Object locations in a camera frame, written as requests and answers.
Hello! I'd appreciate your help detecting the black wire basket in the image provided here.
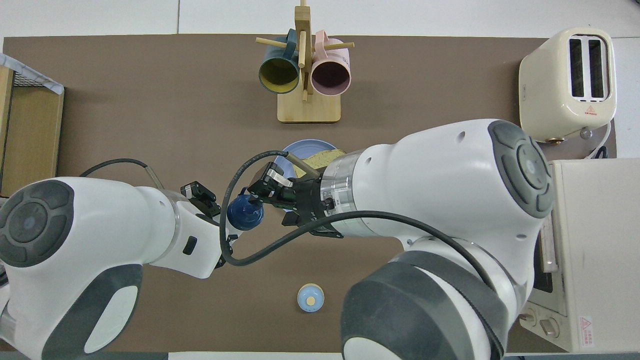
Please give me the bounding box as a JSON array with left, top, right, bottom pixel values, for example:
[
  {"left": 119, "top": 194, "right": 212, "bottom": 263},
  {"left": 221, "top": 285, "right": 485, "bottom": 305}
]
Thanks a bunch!
[{"left": 10, "top": 70, "right": 51, "bottom": 88}]

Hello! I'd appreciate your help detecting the white toaster power cord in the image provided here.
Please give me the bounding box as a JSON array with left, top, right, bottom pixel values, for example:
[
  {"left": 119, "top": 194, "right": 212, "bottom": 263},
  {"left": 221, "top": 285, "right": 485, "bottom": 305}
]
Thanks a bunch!
[{"left": 582, "top": 122, "right": 613, "bottom": 160}]

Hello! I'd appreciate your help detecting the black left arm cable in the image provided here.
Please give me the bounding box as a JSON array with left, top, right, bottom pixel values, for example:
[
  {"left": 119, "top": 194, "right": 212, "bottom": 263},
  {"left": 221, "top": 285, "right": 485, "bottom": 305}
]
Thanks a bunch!
[{"left": 79, "top": 158, "right": 166, "bottom": 191}]

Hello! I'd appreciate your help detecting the white toaster oven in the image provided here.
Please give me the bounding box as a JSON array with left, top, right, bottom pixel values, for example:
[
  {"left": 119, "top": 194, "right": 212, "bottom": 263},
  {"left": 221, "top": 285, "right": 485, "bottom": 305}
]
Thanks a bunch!
[{"left": 517, "top": 158, "right": 640, "bottom": 353}]

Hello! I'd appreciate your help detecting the cream two-slot toaster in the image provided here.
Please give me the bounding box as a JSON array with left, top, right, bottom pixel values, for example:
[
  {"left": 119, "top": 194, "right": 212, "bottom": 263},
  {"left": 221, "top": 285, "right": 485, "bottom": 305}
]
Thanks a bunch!
[{"left": 518, "top": 27, "right": 617, "bottom": 143}]

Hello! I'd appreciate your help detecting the blue service bell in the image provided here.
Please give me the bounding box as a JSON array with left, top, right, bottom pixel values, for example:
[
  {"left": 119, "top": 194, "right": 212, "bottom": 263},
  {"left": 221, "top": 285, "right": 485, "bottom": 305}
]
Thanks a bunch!
[{"left": 297, "top": 283, "right": 325, "bottom": 313}]

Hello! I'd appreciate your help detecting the wooden shelf unit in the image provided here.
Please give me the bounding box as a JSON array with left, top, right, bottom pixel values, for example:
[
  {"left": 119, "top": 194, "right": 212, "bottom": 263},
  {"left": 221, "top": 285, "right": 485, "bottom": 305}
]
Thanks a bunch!
[{"left": 0, "top": 65, "right": 66, "bottom": 198}]

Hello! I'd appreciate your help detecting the teal mug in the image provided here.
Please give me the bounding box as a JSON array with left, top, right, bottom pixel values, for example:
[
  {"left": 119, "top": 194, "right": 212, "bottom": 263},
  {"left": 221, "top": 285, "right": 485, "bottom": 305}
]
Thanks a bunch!
[{"left": 258, "top": 28, "right": 301, "bottom": 95}]

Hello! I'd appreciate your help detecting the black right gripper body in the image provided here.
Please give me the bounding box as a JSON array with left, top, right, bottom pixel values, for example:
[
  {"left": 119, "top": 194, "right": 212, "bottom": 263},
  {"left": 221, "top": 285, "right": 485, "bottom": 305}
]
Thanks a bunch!
[{"left": 290, "top": 175, "right": 345, "bottom": 239}]

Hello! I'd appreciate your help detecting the blue round plate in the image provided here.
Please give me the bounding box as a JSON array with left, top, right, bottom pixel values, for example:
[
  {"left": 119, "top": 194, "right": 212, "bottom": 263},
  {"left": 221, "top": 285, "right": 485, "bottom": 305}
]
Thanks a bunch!
[{"left": 272, "top": 139, "right": 347, "bottom": 215}]

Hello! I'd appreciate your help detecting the pink mug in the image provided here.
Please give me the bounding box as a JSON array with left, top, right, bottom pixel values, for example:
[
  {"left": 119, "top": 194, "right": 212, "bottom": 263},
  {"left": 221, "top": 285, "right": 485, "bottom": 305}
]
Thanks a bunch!
[{"left": 310, "top": 30, "right": 352, "bottom": 97}]

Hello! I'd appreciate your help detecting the toasted bread slice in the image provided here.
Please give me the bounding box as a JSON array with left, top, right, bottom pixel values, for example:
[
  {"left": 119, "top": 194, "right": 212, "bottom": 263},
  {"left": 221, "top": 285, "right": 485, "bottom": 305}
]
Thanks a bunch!
[{"left": 292, "top": 149, "right": 347, "bottom": 178}]

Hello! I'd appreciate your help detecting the wooden mug tree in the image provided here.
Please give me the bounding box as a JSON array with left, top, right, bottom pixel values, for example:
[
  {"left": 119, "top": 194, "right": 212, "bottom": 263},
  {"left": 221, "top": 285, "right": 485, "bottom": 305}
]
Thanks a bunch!
[{"left": 255, "top": 0, "right": 355, "bottom": 124}]

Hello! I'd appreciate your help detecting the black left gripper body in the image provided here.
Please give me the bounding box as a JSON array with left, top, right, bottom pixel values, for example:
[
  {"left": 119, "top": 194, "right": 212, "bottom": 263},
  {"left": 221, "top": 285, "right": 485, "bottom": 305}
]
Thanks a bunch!
[{"left": 197, "top": 197, "right": 223, "bottom": 221}]

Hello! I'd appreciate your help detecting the translucent seasoning bottle blue cap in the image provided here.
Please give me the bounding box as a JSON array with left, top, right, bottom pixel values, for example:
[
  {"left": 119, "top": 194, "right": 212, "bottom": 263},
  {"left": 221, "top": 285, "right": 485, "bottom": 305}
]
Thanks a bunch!
[{"left": 222, "top": 193, "right": 265, "bottom": 241}]

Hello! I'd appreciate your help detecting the brown table mat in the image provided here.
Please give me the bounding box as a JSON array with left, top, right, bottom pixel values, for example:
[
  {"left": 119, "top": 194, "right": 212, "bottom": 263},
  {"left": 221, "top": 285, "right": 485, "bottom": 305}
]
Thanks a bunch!
[{"left": 0, "top": 34, "right": 618, "bottom": 353}]

